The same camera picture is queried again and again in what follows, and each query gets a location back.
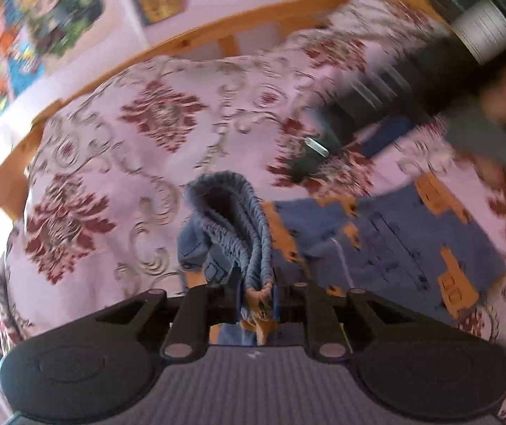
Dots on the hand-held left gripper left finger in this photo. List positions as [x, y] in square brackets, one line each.
[234, 294]

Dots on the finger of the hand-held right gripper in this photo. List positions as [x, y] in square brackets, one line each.
[312, 152]
[388, 138]

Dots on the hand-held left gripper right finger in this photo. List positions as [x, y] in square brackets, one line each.
[276, 296]

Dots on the blue car print pants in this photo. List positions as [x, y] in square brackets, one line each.
[390, 248]

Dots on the person's right forearm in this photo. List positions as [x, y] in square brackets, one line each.
[487, 141]

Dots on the floral pink bed sheet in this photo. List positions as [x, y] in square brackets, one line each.
[116, 186]

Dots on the wooden bed frame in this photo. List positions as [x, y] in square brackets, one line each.
[191, 42]

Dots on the blonde figure wall drawing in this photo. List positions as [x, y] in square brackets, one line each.
[63, 9]

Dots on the orange-haired figure wall drawing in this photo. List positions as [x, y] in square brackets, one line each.
[1, 62]

